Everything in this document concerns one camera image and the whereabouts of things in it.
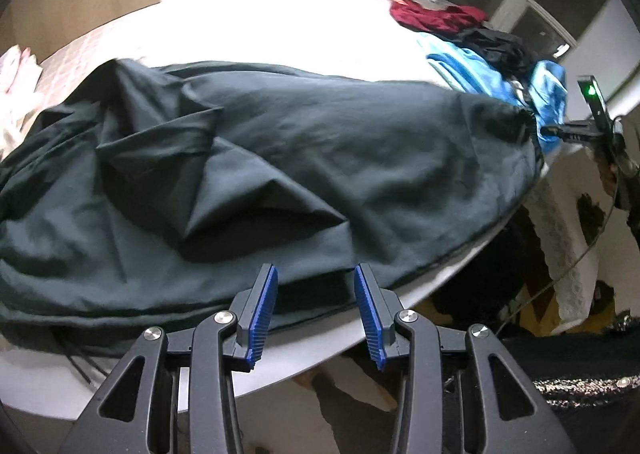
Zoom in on white garment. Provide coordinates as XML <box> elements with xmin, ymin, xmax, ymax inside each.
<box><xmin>0</xmin><ymin>46</ymin><xmax>46</xmax><ymax>104</ymax></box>

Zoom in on black garment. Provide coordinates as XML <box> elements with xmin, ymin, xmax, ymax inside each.
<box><xmin>450</xmin><ymin>28</ymin><xmax>541</xmax><ymax>79</ymax></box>

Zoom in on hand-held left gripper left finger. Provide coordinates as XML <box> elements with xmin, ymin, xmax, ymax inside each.
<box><xmin>57</xmin><ymin>264</ymin><xmax>279</xmax><ymax>454</ymax></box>

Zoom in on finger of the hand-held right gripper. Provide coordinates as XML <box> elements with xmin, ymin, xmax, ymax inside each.
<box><xmin>540</xmin><ymin>120</ymin><xmax>608</xmax><ymax>145</ymax></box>

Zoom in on blue garment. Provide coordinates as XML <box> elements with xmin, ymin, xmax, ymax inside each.
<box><xmin>417</xmin><ymin>31</ymin><xmax>568</xmax><ymax>155</ymax></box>

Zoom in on yellow patterned rug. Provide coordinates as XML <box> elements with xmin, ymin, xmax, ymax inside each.
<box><xmin>500</xmin><ymin>279</ymin><xmax>640</xmax><ymax>339</ymax></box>

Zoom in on white lace cloth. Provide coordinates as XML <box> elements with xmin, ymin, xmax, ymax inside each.
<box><xmin>520</xmin><ymin>144</ymin><xmax>640</xmax><ymax>335</ymax></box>

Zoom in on beige ribbed sweater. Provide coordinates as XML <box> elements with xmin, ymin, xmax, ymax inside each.
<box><xmin>0</xmin><ymin>94</ymin><xmax>41</xmax><ymax>159</ymax></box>

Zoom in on person's black sparkly clothing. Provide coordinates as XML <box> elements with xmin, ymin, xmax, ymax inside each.
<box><xmin>500</xmin><ymin>334</ymin><xmax>640</xmax><ymax>454</ymax></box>

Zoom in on dark green pants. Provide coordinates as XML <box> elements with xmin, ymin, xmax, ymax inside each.
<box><xmin>0</xmin><ymin>58</ymin><xmax>546</xmax><ymax>360</ymax></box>

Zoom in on dark red garment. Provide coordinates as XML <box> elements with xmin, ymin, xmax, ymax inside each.
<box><xmin>390</xmin><ymin>0</ymin><xmax>488</xmax><ymax>34</ymax></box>

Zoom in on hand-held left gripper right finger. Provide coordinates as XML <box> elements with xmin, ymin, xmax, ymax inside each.
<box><xmin>353</xmin><ymin>264</ymin><xmax>576</xmax><ymax>454</ymax></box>

